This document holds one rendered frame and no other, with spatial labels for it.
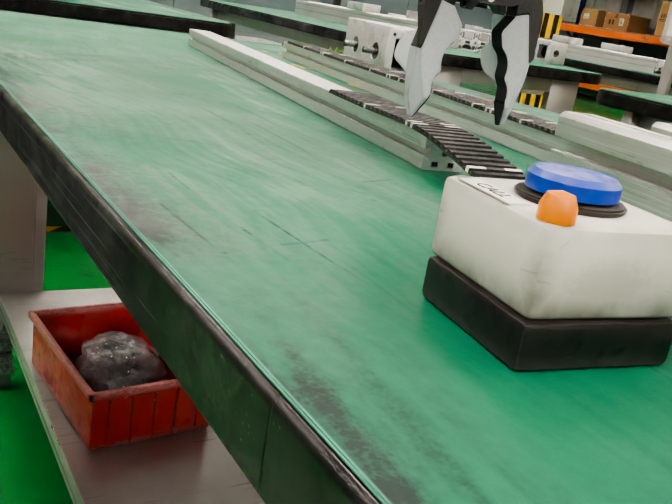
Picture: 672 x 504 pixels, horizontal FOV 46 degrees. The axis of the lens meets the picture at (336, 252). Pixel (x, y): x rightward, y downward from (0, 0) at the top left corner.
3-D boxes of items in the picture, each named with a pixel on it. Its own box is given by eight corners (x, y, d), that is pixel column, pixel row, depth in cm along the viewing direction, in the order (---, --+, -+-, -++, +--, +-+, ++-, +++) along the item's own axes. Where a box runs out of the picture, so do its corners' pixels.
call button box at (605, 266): (418, 294, 38) (444, 166, 36) (579, 295, 42) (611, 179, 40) (513, 374, 31) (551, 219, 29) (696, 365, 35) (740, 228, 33)
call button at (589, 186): (501, 199, 35) (511, 155, 35) (573, 204, 37) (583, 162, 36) (556, 228, 32) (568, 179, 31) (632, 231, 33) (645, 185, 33)
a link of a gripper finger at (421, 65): (387, 106, 69) (438, 8, 68) (419, 119, 64) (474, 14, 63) (359, 90, 68) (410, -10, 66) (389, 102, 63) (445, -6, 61)
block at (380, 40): (346, 71, 151) (354, 19, 148) (398, 77, 155) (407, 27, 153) (368, 78, 142) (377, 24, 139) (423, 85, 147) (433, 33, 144)
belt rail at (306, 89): (188, 44, 151) (189, 28, 150) (208, 47, 153) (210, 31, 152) (421, 169, 68) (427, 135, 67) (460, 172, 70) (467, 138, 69)
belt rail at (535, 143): (282, 56, 159) (284, 41, 158) (300, 59, 160) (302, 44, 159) (594, 182, 76) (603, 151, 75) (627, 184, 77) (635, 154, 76)
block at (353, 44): (330, 63, 162) (337, 15, 159) (380, 69, 166) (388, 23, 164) (348, 70, 153) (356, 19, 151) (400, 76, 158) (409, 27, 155)
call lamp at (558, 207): (527, 213, 31) (534, 183, 30) (558, 215, 31) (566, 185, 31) (551, 225, 29) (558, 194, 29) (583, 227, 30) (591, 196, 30)
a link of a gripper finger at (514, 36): (497, 106, 73) (489, 4, 70) (535, 119, 68) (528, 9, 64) (468, 115, 73) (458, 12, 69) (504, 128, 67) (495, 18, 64)
